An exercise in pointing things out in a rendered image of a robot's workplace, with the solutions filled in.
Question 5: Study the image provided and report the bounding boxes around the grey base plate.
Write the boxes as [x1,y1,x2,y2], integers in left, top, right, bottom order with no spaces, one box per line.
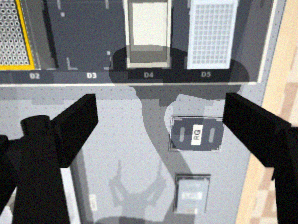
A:
[0,0,287,224]

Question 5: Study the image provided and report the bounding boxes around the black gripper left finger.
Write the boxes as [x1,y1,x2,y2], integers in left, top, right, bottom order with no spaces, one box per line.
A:
[0,94,99,224]

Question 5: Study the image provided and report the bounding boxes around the cream one-well reservoir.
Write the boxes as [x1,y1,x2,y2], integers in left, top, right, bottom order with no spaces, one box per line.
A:
[124,0,171,68]

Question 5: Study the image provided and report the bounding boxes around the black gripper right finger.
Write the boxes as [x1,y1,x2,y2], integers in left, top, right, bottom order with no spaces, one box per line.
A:
[222,93,298,224]

